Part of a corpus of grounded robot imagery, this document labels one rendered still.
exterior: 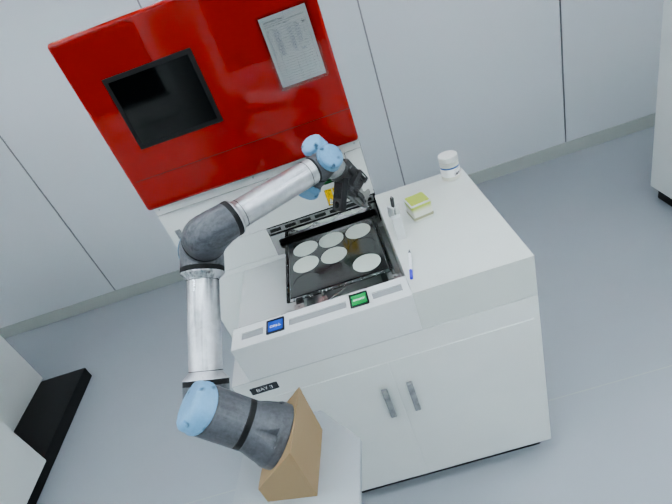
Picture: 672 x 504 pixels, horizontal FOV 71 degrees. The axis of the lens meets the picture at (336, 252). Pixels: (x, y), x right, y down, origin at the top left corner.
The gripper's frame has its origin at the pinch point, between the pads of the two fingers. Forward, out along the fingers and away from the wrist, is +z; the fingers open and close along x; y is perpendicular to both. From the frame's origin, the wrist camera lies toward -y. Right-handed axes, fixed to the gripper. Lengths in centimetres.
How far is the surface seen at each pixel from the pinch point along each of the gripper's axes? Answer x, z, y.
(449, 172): -17.2, 13.7, 26.3
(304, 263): 13.4, 0.4, -26.8
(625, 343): -71, 117, 13
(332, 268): 0.4, 1.0, -25.0
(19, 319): 311, 41, -141
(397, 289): -33.2, -7.1, -26.2
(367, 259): -9.0, 4.5, -17.1
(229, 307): 56, 15, -54
